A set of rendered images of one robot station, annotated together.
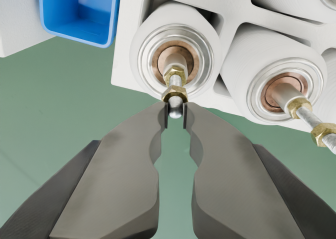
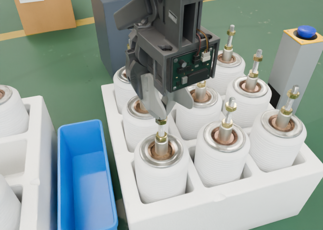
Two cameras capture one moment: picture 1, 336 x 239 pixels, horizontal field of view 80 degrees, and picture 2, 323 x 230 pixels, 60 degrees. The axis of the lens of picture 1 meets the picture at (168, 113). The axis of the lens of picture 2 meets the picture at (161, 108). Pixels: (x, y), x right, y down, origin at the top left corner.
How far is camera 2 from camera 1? 0.41 m
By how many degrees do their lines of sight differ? 77
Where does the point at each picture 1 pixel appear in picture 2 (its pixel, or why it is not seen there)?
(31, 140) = not seen: outside the picture
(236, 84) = (200, 147)
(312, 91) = (235, 128)
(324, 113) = (263, 141)
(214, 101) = (213, 192)
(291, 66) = (213, 125)
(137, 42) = (137, 151)
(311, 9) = (199, 111)
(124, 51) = (130, 193)
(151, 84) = (155, 163)
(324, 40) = not seen: hidden behind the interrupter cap
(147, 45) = (142, 147)
